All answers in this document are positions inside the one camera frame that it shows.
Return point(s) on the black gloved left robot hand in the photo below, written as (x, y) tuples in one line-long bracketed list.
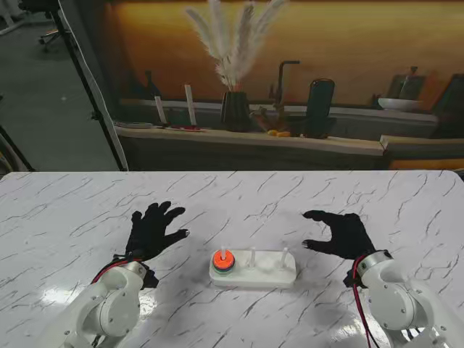
[(148, 235)]

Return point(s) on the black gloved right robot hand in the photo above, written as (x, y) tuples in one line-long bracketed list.
[(349, 235)]

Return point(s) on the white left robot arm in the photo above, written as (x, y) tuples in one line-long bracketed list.
[(108, 311)]

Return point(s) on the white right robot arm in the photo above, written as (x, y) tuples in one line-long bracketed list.
[(391, 301)]

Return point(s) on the white three-rod Hanoi tower base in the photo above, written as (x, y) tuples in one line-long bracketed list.
[(261, 277)]

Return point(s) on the printed kitchen scene backdrop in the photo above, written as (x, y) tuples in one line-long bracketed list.
[(326, 36)]

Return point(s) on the black office chair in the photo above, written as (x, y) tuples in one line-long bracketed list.
[(34, 6)]

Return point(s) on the white desk leg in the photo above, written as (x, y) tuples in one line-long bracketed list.
[(9, 14)]

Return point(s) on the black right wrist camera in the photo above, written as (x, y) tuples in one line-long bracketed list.
[(349, 279)]

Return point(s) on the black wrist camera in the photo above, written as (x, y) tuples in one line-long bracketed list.
[(349, 279), (150, 279)]

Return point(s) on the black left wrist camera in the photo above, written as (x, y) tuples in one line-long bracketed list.
[(150, 279)]

